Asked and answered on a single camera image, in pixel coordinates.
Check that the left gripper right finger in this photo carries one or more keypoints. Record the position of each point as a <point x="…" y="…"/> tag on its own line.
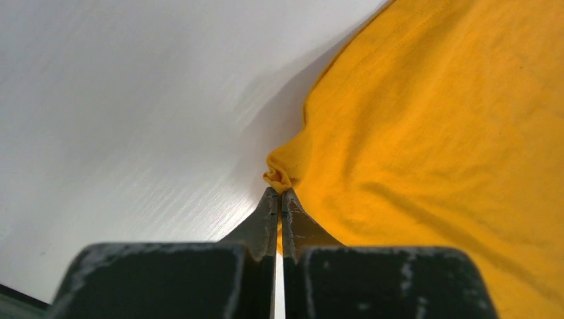
<point x="325" y="279"/>

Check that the yellow t shirt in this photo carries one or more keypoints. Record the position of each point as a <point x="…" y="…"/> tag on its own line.
<point x="441" y="123"/>

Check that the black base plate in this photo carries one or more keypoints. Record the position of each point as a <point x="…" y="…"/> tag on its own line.
<point x="15" y="304"/>

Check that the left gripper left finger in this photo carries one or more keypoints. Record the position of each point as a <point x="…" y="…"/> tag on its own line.
<point x="231" y="278"/>

